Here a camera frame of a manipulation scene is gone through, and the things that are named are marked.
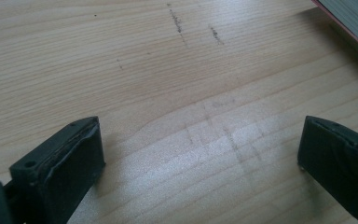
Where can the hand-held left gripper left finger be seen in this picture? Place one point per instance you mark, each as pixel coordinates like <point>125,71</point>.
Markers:
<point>62,168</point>

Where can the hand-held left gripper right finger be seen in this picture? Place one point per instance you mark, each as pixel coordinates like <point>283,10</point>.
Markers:
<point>341,168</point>

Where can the glossy blue book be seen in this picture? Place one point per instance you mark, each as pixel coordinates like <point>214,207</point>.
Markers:
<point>354,18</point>

